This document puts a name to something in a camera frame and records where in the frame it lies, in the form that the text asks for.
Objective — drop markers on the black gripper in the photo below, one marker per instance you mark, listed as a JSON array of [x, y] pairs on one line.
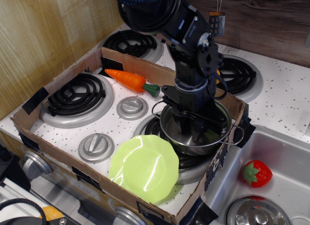
[[195, 111]]

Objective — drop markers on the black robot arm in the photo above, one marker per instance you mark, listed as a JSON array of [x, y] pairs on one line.
[[195, 54]]

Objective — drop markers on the small steel pot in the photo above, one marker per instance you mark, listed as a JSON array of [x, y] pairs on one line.
[[208, 142]]

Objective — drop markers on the front right black burner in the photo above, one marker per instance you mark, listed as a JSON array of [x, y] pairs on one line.
[[191, 168]]

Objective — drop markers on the black burner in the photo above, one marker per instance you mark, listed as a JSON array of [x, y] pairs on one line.
[[135, 44], [243, 79], [191, 168], [81, 101]]

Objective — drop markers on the yellow toy pumpkin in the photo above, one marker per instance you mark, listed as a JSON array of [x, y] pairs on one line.
[[218, 75]]

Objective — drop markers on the light green plastic plate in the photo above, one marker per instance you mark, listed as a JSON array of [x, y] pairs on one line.
[[146, 166]]

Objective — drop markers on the silver stove knob centre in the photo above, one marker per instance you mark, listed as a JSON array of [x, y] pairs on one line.
[[132, 108]]

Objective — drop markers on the silver stove knob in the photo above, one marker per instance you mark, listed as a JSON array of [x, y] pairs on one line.
[[96, 148], [132, 108]]

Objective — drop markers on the back right black burner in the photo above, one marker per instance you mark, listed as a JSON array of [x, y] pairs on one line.
[[243, 79]]

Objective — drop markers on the orange toy carrot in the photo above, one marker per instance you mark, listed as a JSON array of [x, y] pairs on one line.
[[133, 82]]

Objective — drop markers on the red toy strawberry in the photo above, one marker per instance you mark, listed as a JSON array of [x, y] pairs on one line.
[[256, 174]]

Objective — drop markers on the back left black burner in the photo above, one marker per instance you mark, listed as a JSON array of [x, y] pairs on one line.
[[135, 44]]

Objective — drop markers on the silver stove knob front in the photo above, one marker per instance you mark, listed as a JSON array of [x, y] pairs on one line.
[[96, 148]]

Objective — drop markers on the steel sink basin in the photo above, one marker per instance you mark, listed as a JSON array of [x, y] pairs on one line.
[[286, 157]]

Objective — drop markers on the steel pot lid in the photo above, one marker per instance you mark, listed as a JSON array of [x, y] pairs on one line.
[[256, 210]]

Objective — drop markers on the front left black burner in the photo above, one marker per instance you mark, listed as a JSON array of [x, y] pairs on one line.
[[81, 101]]

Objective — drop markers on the hanging steel slotted spatula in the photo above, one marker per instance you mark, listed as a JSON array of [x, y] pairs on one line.
[[217, 20]]

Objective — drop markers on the brown cardboard fence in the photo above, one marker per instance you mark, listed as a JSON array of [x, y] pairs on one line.
[[91, 182]]

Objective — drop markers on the silver oven knob right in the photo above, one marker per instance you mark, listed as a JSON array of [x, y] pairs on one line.
[[124, 216]]

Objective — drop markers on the silver oven knob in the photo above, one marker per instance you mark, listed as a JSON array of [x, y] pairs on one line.
[[35, 166], [124, 216]]

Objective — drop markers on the silver oven knob left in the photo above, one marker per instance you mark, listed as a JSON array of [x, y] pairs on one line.
[[35, 166]]

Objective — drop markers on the orange sponge piece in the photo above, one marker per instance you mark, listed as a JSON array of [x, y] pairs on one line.
[[51, 213]]

